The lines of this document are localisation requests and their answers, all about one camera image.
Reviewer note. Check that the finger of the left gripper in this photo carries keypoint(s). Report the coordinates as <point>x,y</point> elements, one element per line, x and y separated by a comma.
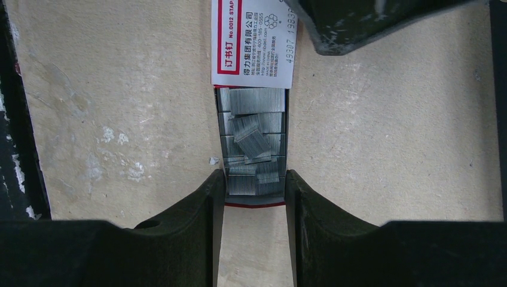
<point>339,27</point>

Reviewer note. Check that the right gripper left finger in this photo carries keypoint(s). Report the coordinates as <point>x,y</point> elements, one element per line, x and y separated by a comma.
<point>178,247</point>

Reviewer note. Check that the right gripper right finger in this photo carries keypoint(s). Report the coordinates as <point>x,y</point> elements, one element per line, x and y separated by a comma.
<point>331,247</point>

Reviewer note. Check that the red white staple box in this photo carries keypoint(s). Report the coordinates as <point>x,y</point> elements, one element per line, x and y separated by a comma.
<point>253,43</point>

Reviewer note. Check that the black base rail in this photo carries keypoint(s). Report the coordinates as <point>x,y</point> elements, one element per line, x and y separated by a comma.
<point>23,190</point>

